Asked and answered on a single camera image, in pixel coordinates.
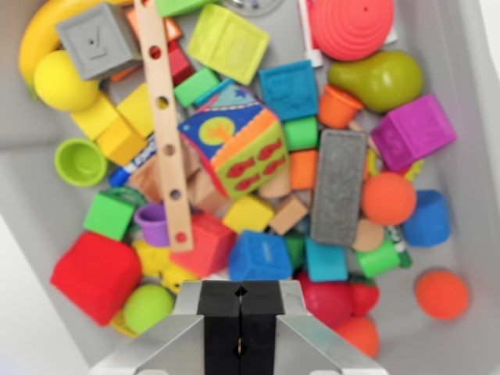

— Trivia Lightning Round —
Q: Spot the purple plastic cup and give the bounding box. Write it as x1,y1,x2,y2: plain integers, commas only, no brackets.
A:
133,202,171,248

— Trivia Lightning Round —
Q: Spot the dark green patterned ring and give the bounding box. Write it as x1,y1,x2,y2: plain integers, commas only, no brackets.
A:
98,186,148,209

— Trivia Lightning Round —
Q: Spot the olive green toy pear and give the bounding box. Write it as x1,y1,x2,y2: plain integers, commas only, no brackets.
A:
327,50,424,114

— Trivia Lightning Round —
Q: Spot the yellow wooden cube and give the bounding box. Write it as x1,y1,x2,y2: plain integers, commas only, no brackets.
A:
222,195,276,234

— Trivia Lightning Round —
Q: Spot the yellow-green embossed rubber block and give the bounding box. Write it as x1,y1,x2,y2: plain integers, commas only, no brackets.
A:
186,3,271,85

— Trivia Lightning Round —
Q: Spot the colourful fabric cube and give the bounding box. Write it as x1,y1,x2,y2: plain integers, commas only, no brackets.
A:
177,83,291,201

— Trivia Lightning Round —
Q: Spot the yellow ball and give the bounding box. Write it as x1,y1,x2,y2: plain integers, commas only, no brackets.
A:
32,49,99,113

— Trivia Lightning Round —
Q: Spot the blue embossed rubber block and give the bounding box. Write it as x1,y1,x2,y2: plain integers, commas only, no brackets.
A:
227,229,294,283

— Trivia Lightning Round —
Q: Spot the yellow toy banana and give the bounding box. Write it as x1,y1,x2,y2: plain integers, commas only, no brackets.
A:
18,0,134,99

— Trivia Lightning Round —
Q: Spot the red ribbed dome toy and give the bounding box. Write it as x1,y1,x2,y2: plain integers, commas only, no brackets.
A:
309,0,396,63

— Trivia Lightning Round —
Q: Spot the yellow plastic toy piece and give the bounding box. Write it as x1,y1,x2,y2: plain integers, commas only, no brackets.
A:
109,309,140,339

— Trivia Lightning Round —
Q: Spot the wooden strip with holes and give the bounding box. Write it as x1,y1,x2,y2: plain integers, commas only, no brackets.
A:
133,0,195,253

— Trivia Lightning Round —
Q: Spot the red toy apple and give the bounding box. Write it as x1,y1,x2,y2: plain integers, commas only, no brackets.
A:
293,270,355,330

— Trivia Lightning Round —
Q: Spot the red embossed rubber block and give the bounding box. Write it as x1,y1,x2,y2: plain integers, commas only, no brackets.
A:
169,212,238,277

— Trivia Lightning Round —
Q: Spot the thin wooden dowel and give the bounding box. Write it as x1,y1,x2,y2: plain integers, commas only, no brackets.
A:
348,120,378,155

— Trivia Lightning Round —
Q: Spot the red toy strawberry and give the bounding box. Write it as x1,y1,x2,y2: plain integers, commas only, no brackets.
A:
348,273,380,317

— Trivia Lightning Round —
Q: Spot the green rubber block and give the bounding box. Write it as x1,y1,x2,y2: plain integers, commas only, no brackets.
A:
155,0,220,19

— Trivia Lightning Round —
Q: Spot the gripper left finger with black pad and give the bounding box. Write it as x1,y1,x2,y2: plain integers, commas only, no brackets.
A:
88,279,242,375

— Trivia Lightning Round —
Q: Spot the dark green wooden block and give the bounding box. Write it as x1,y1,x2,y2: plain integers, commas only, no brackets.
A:
284,230,307,271

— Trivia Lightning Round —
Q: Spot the purple rubber block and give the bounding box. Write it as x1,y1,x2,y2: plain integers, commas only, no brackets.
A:
370,94,459,173

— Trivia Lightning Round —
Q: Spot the orange shiny block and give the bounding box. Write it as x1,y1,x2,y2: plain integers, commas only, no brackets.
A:
126,7,183,42

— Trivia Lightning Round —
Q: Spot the grey felt eraser block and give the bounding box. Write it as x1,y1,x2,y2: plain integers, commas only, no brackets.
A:
309,128,369,246

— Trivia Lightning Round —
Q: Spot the red soft cube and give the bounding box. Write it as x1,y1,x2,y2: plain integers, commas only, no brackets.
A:
49,230,144,327

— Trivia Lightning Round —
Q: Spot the orange foam ball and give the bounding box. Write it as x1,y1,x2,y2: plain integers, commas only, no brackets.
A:
333,316,380,359
414,270,470,322
359,171,417,227

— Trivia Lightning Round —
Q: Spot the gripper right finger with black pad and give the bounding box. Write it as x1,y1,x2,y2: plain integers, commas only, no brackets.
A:
241,279,388,375

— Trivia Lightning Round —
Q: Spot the green whiteboard marker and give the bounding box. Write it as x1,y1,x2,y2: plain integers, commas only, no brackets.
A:
384,223,413,269

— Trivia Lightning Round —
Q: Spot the teal wooden block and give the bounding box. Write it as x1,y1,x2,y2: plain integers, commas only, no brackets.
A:
194,77,236,110
304,237,349,283

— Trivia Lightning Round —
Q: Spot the tan wooden block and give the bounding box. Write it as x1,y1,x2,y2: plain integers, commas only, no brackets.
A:
187,171,232,213
257,179,292,201
268,196,310,237

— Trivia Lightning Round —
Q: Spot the tan wooden cylinder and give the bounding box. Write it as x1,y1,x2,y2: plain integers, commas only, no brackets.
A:
351,218,385,252

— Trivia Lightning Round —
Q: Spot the grey rubber block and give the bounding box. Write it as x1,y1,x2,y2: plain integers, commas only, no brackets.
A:
54,2,144,81

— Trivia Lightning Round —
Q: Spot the yellow bumpy teether toy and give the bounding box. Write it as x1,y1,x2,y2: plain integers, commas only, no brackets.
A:
364,149,425,183

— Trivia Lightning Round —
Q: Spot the green wooden cube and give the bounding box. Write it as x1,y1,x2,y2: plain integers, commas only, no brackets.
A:
82,191,136,242

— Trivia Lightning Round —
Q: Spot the lime green plastic cup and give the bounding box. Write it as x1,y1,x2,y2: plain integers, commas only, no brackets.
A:
53,137,109,188

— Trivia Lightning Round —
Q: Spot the teal embossed rubber block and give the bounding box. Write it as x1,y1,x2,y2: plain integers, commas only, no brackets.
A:
258,59,319,122

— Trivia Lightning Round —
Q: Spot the brown wooden block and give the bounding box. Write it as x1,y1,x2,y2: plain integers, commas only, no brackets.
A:
128,155,166,205

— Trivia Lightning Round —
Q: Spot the yellow rubber duck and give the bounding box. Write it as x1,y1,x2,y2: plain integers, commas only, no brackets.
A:
130,238,201,295

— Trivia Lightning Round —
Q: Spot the orange plastic cup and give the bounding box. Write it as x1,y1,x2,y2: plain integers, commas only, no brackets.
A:
316,83,365,130

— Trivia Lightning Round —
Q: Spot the red whiteboard marker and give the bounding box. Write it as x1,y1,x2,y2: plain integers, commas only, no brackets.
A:
297,0,399,69

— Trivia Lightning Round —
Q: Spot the green plastic cylinder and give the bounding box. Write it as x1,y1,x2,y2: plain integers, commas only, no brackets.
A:
282,115,320,152
355,238,402,280

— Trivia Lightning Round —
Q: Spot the blue whiteboard marker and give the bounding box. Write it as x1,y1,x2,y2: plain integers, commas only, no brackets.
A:
108,136,158,187

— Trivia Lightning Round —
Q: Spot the red wooden block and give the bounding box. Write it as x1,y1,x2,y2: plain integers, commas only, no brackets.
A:
167,38,195,88

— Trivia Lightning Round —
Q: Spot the clear plastic ring rattle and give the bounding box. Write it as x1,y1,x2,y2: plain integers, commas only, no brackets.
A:
222,0,283,17

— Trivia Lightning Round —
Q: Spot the lime green ball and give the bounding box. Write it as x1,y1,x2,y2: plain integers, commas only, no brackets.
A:
122,283,174,334

